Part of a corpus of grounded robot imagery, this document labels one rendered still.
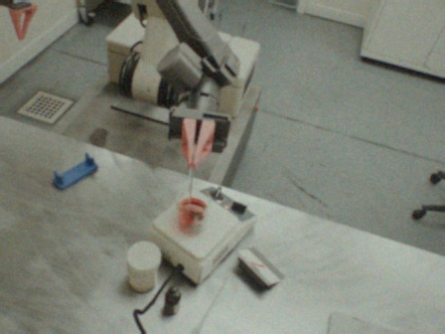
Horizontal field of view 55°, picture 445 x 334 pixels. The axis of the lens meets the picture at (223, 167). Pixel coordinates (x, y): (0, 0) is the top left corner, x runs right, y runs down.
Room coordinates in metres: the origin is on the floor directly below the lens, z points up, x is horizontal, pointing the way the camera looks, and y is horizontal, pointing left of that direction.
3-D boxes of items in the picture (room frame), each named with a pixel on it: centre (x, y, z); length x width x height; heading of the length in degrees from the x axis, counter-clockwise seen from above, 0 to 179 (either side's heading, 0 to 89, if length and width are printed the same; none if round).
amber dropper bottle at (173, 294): (0.35, 0.04, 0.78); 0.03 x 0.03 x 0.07
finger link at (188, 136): (0.50, 0.04, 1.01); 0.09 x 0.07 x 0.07; 3
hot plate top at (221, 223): (0.49, 0.03, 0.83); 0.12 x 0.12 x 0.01; 60
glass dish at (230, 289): (0.40, -0.04, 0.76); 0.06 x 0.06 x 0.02
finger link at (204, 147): (0.50, 0.06, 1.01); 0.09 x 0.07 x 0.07; 3
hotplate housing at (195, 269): (0.51, 0.02, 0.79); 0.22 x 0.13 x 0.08; 150
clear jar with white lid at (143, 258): (0.40, 0.11, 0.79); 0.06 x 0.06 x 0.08
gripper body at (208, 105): (0.57, 0.05, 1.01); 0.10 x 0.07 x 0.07; 93
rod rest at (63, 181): (0.62, 0.32, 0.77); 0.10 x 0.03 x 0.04; 148
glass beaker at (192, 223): (0.47, 0.04, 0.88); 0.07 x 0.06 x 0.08; 128
